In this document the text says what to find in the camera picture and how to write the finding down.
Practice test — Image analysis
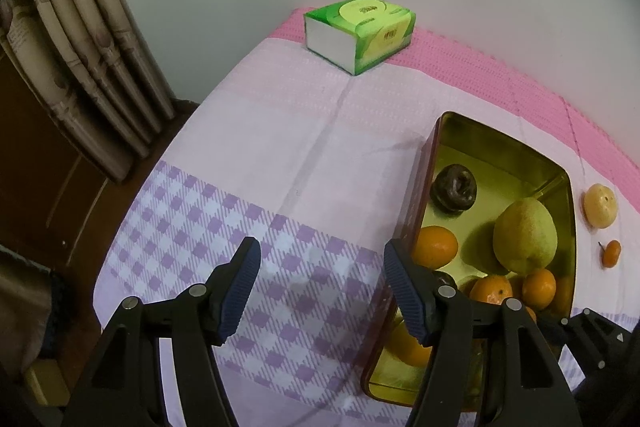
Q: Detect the orange mandarin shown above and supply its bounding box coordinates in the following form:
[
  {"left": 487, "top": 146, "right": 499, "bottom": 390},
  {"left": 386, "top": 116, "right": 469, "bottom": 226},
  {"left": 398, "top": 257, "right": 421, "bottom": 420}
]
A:
[
  {"left": 522, "top": 269, "right": 556, "bottom": 311},
  {"left": 599, "top": 239, "right": 622, "bottom": 269},
  {"left": 549, "top": 275, "right": 574, "bottom": 317},
  {"left": 470, "top": 274, "right": 513, "bottom": 306}
]

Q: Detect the orange mandarin top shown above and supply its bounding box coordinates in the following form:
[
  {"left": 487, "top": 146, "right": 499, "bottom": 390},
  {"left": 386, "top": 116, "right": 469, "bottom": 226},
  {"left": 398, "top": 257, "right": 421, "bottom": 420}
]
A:
[{"left": 599, "top": 239, "right": 622, "bottom": 269}]

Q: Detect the orange mandarin front lone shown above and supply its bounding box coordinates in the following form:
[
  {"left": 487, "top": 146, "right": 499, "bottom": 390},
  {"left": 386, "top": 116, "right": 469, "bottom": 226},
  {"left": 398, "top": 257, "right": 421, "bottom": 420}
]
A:
[{"left": 386, "top": 321, "right": 432, "bottom": 367}]

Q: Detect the pale yellow apple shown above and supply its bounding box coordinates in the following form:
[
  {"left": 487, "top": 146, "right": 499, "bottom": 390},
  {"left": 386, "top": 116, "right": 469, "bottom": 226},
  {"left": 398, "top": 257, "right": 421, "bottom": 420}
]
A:
[{"left": 582, "top": 183, "right": 618, "bottom": 229}]

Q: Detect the yellow-orange mandarin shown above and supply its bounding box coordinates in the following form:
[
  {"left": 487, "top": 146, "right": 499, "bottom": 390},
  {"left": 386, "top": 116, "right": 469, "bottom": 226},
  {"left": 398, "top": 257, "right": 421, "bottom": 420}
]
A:
[{"left": 411, "top": 225, "right": 459, "bottom": 270}]

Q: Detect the large green pear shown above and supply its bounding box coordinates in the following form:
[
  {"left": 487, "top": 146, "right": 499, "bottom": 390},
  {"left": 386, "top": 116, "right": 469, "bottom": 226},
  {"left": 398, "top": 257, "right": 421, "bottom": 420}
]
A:
[{"left": 492, "top": 197, "right": 558, "bottom": 275}]

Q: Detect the dark passion fruit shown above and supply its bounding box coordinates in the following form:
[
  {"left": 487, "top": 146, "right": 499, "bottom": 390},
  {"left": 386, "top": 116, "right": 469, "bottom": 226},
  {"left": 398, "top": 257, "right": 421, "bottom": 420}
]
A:
[{"left": 431, "top": 164, "right": 477, "bottom": 213}]

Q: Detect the gold toffee tin box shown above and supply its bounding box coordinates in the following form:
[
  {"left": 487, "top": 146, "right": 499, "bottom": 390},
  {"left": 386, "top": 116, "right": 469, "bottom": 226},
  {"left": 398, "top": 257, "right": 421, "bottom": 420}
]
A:
[{"left": 361, "top": 112, "right": 576, "bottom": 407}]

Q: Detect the pink purple checked tablecloth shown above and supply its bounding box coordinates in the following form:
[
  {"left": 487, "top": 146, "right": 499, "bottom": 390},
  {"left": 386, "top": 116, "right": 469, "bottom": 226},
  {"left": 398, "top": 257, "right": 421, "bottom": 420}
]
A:
[{"left": 93, "top": 12, "right": 639, "bottom": 426}]

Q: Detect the green tissue pack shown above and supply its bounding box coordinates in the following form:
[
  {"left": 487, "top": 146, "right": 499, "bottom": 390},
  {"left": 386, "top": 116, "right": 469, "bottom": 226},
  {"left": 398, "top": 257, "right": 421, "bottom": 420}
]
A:
[{"left": 304, "top": 0, "right": 416, "bottom": 76}]

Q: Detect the beige patterned curtain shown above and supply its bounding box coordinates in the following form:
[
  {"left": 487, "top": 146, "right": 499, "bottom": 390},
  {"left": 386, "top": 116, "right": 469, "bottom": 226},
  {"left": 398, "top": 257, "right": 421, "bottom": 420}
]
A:
[{"left": 1, "top": 0, "right": 176, "bottom": 181}]

